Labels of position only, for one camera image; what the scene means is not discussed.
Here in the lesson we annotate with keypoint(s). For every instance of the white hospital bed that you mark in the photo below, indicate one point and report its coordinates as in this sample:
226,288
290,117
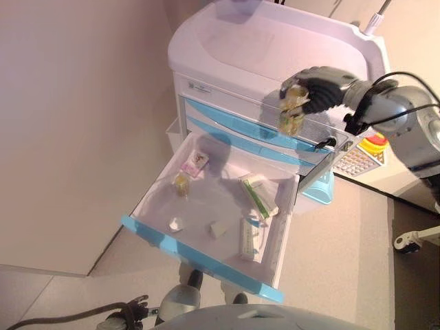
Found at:
405,185

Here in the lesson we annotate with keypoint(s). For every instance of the black cart lock key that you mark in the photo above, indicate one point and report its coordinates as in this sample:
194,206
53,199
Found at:
330,141

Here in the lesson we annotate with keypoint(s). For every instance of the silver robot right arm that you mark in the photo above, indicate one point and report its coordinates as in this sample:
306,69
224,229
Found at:
405,113

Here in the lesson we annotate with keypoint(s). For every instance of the small white box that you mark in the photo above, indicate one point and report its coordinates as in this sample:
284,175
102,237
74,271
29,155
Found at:
217,229

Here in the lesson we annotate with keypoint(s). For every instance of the bed caster wheel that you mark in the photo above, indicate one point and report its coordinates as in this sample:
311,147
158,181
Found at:
404,244

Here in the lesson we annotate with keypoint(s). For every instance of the pink white medicine box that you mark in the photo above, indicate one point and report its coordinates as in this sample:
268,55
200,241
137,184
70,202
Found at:
196,161

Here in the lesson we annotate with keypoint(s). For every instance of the white cart side tray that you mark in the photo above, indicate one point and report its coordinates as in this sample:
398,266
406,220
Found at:
173,132

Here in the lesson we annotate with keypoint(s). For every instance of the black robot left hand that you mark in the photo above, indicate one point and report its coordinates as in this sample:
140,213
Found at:
137,311

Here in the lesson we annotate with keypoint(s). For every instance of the grey robot left leg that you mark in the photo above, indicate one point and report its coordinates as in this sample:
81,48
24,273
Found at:
178,302

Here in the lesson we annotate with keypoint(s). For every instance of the tall blue front cart drawer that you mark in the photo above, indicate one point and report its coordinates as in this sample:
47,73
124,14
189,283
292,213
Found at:
206,107

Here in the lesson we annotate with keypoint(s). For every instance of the grey robot leg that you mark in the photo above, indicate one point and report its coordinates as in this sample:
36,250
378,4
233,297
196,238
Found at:
178,302
237,297

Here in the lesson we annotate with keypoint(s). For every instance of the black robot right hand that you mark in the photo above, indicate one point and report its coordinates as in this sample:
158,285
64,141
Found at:
324,91

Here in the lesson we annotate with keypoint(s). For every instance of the green white medicine box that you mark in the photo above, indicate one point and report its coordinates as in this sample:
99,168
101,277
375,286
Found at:
258,196

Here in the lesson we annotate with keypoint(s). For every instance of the grey robot right leg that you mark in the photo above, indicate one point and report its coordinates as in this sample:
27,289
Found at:
237,297

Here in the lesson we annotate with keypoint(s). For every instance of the white waste bin blue lid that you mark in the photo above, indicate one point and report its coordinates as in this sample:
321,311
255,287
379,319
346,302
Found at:
319,189

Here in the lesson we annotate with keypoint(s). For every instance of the white metal IV pole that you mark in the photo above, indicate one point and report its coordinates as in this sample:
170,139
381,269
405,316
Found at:
373,20

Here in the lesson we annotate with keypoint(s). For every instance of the clear bottle yellow capsules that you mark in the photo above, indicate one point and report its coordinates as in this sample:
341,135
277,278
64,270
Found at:
292,122
181,184

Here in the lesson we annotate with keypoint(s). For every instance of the white medical cart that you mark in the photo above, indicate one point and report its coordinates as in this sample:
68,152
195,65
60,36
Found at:
240,58

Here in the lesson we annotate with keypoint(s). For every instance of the grey robot torso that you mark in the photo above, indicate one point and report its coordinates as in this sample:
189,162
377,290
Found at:
258,321

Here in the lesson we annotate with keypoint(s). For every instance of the white mesh side basket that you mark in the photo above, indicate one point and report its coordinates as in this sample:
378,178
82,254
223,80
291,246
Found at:
354,161

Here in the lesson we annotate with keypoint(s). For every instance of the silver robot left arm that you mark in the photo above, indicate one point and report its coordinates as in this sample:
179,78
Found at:
110,324

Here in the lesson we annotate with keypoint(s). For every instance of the long white medicine box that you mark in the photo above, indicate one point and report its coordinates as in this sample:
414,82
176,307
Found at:
251,240

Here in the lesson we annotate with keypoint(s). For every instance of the small white round bottle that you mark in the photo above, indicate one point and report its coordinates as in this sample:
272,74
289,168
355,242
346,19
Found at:
176,225

